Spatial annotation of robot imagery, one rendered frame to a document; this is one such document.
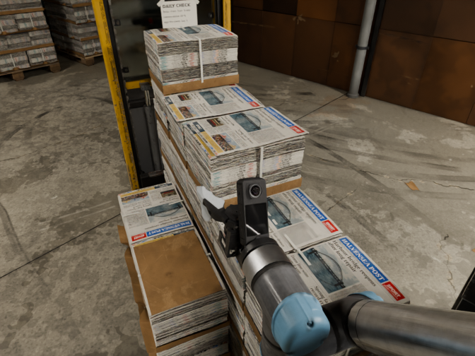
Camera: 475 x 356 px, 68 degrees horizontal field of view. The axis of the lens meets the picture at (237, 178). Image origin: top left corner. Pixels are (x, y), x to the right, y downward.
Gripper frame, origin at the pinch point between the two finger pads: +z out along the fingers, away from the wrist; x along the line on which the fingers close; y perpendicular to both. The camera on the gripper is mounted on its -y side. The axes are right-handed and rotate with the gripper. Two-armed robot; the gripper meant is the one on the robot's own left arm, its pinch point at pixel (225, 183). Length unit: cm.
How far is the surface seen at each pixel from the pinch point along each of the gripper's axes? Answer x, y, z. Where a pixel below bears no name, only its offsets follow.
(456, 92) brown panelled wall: 333, 49, 198
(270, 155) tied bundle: 33, 17, 40
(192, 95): 18, 14, 93
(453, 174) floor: 254, 90, 112
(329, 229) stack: 48, 35, 17
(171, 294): -4, 64, 27
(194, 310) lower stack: 3, 69, 22
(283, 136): 38, 12, 43
